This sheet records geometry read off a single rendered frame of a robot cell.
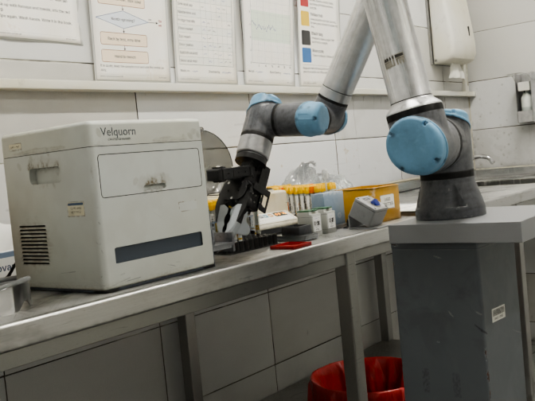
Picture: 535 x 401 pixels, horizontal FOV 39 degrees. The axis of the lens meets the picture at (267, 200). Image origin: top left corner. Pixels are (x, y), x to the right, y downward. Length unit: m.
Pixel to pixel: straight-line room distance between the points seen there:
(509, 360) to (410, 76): 0.65
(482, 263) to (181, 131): 0.66
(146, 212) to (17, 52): 0.78
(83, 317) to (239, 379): 1.38
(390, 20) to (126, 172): 0.60
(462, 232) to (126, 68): 1.14
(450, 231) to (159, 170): 0.59
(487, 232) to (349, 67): 0.49
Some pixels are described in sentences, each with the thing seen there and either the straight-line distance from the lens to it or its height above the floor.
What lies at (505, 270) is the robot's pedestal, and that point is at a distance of 1.70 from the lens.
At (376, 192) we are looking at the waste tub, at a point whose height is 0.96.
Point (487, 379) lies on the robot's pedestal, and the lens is 1.63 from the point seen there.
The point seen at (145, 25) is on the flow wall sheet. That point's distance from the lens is 2.31.
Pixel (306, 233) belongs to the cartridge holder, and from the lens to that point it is 1.83.
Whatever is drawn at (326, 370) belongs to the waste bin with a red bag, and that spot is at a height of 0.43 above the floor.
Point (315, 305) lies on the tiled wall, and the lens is 2.89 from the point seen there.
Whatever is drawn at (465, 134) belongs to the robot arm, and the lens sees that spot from 1.64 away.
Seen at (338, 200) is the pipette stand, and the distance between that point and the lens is 2.06.
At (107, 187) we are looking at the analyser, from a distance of 1.33.
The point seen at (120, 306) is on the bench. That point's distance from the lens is 1.29.
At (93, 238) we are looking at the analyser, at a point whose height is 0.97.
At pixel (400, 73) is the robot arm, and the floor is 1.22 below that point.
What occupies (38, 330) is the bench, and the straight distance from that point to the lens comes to 1.20.
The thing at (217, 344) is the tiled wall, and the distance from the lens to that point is 2.47.
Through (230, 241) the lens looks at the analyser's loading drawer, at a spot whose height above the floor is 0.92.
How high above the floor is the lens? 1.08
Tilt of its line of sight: 3 degrees down
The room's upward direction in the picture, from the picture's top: 6 degrees counter-clockwise
